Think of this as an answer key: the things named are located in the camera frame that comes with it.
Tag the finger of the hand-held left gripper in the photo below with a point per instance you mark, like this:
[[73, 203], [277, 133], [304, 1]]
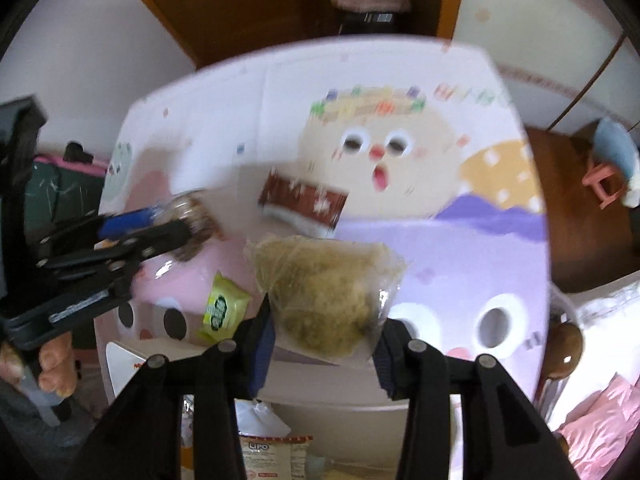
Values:
[[160, 237], [125, 224]]

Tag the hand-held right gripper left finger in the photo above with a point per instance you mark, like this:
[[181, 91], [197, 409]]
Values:
[[262, 355]]

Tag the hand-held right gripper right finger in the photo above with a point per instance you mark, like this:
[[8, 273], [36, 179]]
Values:
[[384, 367]]

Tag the clear nut bar packet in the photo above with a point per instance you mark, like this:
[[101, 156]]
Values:
[[192, 212]]

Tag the white plastic tray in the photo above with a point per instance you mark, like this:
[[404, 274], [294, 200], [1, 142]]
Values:
[[320, 385]]

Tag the large clear bag yellow noodles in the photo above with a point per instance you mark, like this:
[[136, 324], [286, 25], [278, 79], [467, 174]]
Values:
[[325, 300]]

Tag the person's left hand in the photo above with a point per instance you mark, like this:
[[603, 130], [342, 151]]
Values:
[[55, 367]]

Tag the green and yellow snack packet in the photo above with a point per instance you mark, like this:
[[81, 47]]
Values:
[[222, 310]]

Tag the crumpled clear plastic packet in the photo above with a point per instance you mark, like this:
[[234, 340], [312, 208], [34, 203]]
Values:
[[262, 417]]

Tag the black clamp on chalkboard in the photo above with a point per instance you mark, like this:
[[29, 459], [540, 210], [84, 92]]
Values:
[[76, 152]]

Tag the printed cartoon tablecloth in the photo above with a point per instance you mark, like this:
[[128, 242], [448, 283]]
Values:
[[450, 260]]

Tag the orange and white snack packet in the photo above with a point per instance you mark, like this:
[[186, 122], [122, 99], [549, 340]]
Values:
[[187, 462]]

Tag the dark brown snack packet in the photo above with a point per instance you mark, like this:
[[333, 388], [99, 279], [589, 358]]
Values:
[[305, 202]]

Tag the brown wooden door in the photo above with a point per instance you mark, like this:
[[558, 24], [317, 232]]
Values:
[[225, 5]]

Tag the pink plastic stool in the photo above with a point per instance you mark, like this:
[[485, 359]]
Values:
[[602, 185]]

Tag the black container under towels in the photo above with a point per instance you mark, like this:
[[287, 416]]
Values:
[[370, 19]]

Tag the blue plush toy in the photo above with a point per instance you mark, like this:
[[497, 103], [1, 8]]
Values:
[[617, 152]]

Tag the white wardrobe with pink flowers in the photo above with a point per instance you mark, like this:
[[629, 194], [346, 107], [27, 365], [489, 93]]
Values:
[[540, 20]]

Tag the green chalkboard with pink frame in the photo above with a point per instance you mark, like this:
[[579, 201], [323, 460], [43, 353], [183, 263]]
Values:
[[50, 190]]

